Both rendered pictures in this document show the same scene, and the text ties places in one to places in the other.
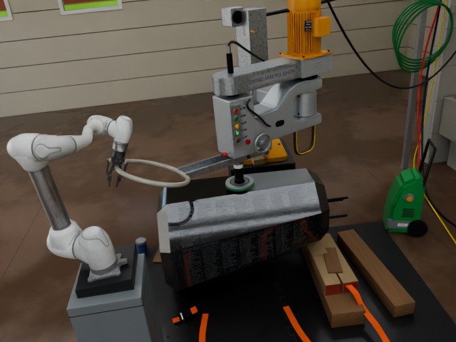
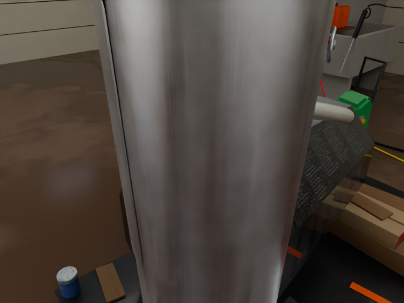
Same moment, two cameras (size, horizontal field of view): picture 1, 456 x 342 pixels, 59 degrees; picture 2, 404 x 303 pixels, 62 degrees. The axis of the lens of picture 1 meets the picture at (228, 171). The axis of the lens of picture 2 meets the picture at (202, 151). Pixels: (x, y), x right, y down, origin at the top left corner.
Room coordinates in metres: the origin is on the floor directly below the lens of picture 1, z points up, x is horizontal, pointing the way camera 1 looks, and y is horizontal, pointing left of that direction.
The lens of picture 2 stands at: (1.77, 1.06, 1.52)
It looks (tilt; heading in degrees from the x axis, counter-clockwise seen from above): 29 degrees down; 323
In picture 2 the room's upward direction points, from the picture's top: straight up
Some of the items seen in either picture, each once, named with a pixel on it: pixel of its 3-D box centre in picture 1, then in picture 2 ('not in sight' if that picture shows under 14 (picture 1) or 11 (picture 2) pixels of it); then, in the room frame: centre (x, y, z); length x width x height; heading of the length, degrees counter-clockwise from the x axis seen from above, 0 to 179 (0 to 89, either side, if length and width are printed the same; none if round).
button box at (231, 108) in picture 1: (235, 125); not in sight; (2.55, -0.08, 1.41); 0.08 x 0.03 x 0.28; 121
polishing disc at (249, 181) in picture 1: (239, 182); not in sight; (2.68, -0.08, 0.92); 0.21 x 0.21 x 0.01
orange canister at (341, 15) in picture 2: not in sight; (339, 16); (4.36, -3.08, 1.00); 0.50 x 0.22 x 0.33; 95
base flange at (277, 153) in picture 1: (258, 150); not in sight; (3.59, -0.31, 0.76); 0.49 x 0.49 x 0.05; 1
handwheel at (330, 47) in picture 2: (260, 142); (323, 44); (2.64, -0.24, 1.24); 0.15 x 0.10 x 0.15; 121
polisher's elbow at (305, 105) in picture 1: (304, 101); not in sight; (3.03, -0.64, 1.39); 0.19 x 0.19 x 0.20
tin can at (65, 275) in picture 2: (142, 245); (69, 282); (3.17, 0.88, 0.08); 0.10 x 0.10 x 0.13
